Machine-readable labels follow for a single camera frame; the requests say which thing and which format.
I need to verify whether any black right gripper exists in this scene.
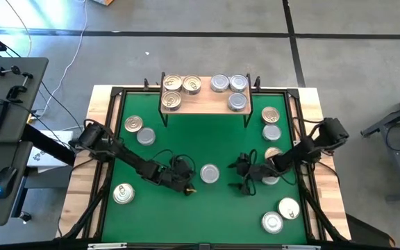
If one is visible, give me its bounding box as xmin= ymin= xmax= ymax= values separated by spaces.
xmin=226 ymin=151 xmax=272 ymax=195

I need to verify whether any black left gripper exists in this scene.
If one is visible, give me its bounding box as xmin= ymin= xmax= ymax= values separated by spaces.
xmin=151 ymin=156 xmax=196 ymax=196

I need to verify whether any green table mat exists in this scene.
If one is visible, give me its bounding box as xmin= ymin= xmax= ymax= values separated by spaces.
xmin=101 ymin=89 xmax=308 ymax=244

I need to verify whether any white printed box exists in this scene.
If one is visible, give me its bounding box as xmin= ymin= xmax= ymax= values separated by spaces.
xmin=26 ymin=128 xmax=83 ymax=174

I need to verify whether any black desk support beam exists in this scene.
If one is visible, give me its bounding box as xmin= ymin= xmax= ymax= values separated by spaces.
xmin=21 ymin=123 xmax=78 ymax=167

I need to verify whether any black desk caster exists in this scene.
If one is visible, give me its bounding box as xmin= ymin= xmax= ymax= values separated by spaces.
xmin=18 ymin=210 xmax=33 ymax=224

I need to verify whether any dark grey side desk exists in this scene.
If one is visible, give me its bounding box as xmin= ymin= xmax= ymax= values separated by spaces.
xmin=0 ymin=57 xmax=49 ymax=226

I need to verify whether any black computer mouse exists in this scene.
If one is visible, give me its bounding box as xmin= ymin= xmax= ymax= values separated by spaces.
xmin=0 ymin=166 xmax=19 ymax=199

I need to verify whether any small wooden shelf black frame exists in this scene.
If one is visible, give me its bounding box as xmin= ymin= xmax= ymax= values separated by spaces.
xmin=158 ymin=72 xmax=256 ymax=128

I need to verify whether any silver edge bracket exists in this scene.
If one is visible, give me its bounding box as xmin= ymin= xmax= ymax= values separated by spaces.
xmin=87 ymin=242 xmax=128 ymax=250
xmin=282 ymin=244 xmax=322 ymax=250

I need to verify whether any black metal table frame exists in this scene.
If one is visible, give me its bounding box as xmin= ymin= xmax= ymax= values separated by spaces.
xmin=56 ymin=78 xmax=352 ymax=244

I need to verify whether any white floor cable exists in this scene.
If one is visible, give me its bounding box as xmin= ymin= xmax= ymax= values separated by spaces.
xmin=45 ymin=0 xmax=89 ymax=105

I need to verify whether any thin beige floor cable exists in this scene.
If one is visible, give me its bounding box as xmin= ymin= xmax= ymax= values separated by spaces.
xmin=4 ymin=0 xmax=33 ymax=58

